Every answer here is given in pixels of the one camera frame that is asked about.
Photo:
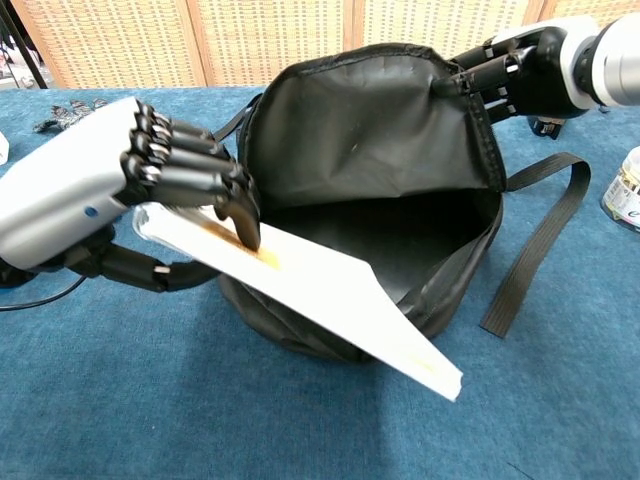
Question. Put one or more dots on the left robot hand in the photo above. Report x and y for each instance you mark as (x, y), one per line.
(55, 190)

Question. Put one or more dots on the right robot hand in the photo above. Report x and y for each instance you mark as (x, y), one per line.
(545, 75)

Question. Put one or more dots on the black fabric backpack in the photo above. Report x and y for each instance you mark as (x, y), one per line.
(360, 150)

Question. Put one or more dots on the white spiral notebook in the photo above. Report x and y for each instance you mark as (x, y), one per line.
(325, 285)

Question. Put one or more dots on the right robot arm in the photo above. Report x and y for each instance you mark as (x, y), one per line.
(622, 60)

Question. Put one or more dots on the black clip tool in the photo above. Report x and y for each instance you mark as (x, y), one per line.
(547, 127)

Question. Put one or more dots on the small white paper carton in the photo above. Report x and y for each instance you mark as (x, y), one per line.
(2, 149)

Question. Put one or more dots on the grey knit glove orange cuff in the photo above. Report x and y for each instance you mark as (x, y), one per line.
(62, 116)

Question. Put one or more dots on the white jar with label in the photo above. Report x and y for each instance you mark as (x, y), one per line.
(625, 195)

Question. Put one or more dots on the black tripod stand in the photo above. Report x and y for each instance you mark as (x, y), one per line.
(25, 47)

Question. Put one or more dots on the woven rattan folding screen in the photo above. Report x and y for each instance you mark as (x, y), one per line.
(225, 40)

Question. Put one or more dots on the blue carpet table cover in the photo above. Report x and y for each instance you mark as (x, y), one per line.
(150, 400)

